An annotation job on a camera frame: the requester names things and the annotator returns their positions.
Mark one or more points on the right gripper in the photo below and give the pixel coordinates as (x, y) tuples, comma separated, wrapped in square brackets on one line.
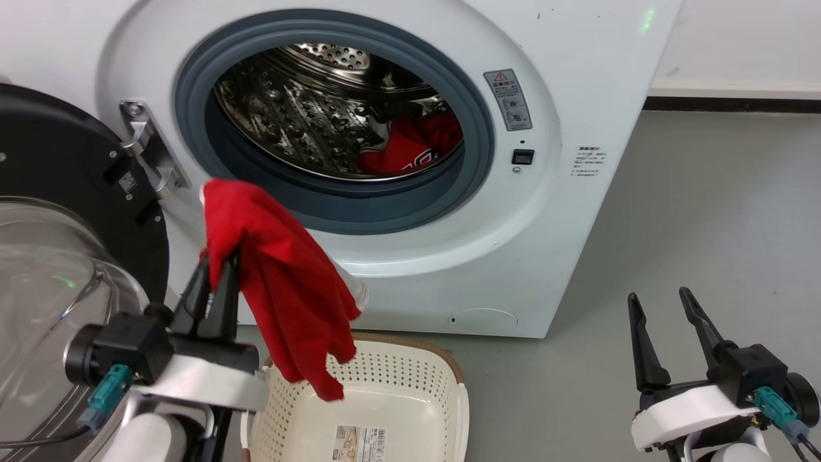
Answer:
[(693, 414)]

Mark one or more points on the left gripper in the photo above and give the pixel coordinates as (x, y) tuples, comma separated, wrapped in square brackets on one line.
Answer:
[(205, 382)]

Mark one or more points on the plain red garment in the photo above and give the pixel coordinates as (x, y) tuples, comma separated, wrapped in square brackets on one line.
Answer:
[(282, 276)]

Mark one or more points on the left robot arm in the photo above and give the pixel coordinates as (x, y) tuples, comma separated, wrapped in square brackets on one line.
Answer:
[(151, 436)]

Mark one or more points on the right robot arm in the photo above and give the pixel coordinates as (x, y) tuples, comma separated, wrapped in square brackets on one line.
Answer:
[(725, 449)]

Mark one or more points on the cream perforated laundry basket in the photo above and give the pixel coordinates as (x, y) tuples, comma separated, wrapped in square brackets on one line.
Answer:
[(410, 398)]

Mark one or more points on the white front-load washing machine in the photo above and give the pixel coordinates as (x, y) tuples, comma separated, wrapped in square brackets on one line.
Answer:
[(577, 77)]

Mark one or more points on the chrome door hinge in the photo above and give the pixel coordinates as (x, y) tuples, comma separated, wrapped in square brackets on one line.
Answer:
[(149, 147)]

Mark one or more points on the black round washer door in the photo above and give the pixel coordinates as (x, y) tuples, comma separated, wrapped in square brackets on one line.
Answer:
[(58, 212)]

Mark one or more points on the paper label with barcode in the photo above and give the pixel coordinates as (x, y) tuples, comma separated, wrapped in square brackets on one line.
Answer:
[(359, 444)]

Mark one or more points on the stainless steel washer drum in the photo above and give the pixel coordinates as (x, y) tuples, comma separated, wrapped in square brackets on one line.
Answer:
[(288, 109)]

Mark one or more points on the black door latch socket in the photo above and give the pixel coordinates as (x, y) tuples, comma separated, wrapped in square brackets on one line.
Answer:
[(523, 156)]

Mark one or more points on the red garment with white print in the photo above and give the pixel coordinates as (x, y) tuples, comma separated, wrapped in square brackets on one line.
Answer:
[(410, 147)]

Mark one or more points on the grey rubber door gasket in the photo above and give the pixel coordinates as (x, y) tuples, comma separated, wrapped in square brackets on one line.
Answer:
[(478, 138)]

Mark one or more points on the grey warning sticker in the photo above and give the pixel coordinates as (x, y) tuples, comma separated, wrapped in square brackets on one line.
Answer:
[(508, 99)]

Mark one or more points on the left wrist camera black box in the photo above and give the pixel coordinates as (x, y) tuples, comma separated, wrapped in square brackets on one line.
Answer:
[(128, 343)]

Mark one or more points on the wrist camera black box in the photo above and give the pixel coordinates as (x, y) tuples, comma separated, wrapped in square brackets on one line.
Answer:
[(753, 375), (128, 343)]

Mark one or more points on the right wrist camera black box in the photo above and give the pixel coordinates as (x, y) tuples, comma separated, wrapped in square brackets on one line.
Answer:
[(753, 375)]

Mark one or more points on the dark wall baseboard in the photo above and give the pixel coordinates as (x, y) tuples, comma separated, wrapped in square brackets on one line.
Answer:
[(731, 104)]

